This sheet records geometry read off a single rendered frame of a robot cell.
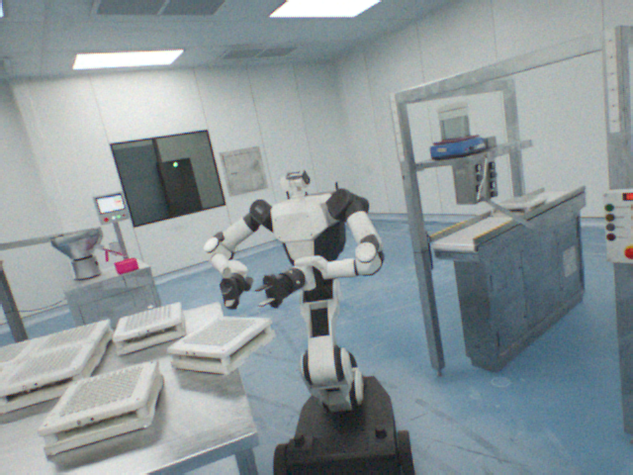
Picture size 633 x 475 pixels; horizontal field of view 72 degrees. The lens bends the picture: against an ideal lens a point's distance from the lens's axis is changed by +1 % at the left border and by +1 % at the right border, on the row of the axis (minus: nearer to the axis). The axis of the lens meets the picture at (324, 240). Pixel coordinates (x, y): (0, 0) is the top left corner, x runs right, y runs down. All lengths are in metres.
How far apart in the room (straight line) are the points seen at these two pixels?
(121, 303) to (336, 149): 5.24
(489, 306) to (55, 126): 5.56
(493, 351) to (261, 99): 5.72
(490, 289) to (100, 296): 2.78
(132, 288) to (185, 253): 3.07
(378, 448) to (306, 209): 1.02
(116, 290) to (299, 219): 2.23
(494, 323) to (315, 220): 1.26
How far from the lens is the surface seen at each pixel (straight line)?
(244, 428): 1.11
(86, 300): 3.76
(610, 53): 1.86
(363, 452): 1.98
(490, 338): 2.64
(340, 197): 1.77
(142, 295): 3.81
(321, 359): 1.79
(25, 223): 6.50
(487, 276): 2.49
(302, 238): 1.83
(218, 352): 1.36
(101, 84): 6.74
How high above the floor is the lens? 1.41
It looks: 12 degrees down
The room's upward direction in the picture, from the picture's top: 11 degrees counter-clockwise
